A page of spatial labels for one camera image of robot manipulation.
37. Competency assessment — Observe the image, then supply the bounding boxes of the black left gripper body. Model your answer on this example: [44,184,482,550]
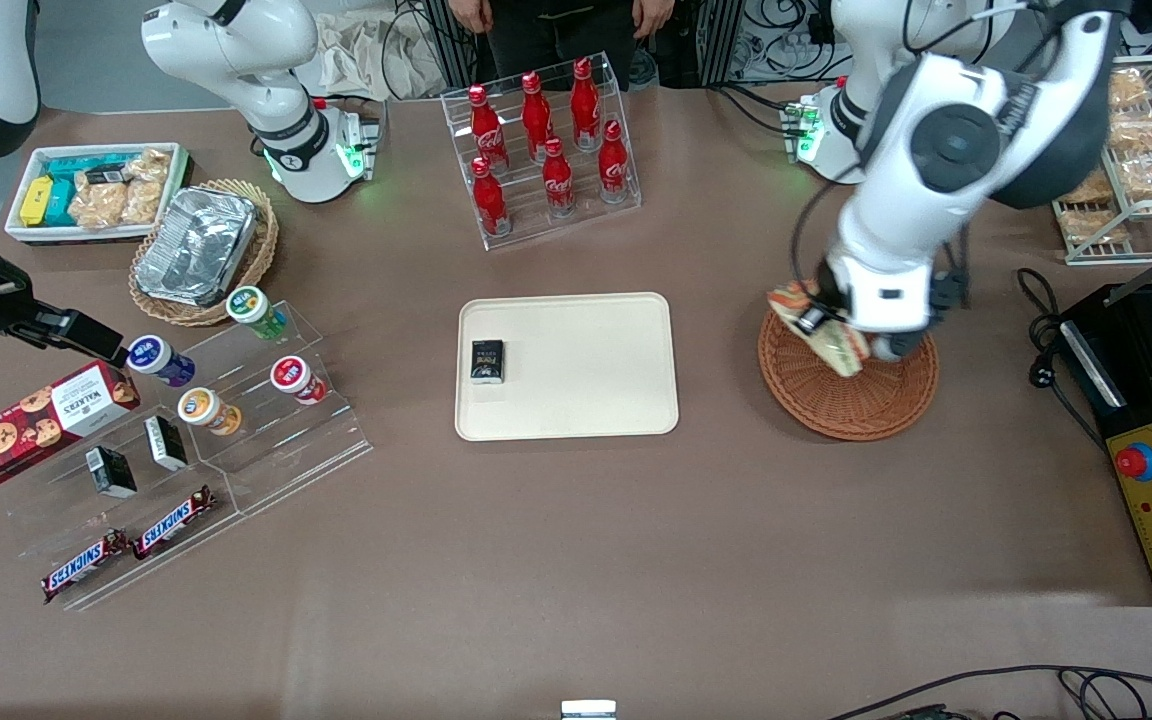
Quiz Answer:
[814,257,845,323]

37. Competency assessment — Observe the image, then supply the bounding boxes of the triangular sandwich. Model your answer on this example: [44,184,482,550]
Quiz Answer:
[768,282,873,378]

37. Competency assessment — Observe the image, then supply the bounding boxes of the brown round wicker basket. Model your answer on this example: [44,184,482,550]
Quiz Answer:
[758,300,940,442]

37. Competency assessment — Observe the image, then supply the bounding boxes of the aluminium foil tray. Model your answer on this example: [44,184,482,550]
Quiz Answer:
[134,186,259,308]

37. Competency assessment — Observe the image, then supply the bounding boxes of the light oval wicker basket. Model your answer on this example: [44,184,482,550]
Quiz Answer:
[129,179,280,328]

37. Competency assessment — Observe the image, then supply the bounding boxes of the cream plastic tray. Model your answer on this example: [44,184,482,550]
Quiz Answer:
[454,292,680,442]

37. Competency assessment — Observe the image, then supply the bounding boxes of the person left hand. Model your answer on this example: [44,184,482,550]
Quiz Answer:
[633,0,676,40]

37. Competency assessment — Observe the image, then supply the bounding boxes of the purple lidded cup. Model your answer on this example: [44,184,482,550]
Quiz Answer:
[126,335,197,389]

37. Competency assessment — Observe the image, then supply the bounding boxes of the red Walkers cookie box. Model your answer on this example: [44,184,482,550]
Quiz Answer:
[0,360,142,491]

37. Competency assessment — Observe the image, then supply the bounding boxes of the white plastic bin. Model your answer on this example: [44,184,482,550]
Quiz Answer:
[3,142,194,247]

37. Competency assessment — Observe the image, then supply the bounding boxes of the yellow small box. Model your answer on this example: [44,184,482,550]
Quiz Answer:
[19,176,55,228]

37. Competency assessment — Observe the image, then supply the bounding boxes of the teal small box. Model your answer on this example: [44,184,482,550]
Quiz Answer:
[44,155,127,183]
[42,180,79,227]

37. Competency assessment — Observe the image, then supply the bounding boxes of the orange lidded cup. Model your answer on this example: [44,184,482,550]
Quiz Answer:
[177,387,243,437]

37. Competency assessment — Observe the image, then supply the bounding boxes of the green lidded cup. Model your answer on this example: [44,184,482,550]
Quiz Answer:
[226,285,289,341]

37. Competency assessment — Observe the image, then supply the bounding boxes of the Snickers bar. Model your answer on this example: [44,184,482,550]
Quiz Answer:
[41,529,130,604]
[131,485,218,561]

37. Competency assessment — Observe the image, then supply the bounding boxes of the red lidded cup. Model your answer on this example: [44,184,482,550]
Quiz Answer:
[270,355,328,406]

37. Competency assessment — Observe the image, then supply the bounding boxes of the clear acrylic stepped shelf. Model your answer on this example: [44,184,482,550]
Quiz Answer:
[0,300,374,613]

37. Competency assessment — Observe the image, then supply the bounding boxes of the red cola bottle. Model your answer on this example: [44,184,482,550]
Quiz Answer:
[571,57,603,151]
[542,137,576,218]
[598,120,631,204]
[467,85,509,169]
[470,157,512,238]
[521,71,555,161]

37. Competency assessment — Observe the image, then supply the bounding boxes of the clear acrylic bottle rack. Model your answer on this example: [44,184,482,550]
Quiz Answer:
[440,52,643,251]

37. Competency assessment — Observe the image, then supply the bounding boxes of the person in dark clothing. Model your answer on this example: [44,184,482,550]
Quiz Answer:
[446,0,679,91]

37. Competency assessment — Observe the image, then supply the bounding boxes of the white cloth bag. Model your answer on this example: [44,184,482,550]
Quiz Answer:
[314,8,449,103]

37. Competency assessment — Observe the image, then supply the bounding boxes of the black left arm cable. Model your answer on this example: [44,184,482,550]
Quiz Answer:
[790,175,845,301]

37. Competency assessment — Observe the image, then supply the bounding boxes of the grey left wrist camera unit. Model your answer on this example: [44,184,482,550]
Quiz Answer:
[866,330,928,364]

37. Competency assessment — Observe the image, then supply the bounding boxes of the black power cable with plug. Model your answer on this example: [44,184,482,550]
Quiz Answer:
[1016,268,1117,451]

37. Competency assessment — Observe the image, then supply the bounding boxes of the black cable bundle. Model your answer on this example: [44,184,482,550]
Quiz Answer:
[711,0,842,86]

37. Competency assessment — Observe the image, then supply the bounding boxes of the black cables on table edge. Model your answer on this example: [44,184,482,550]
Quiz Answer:
[826,664,1152,720]

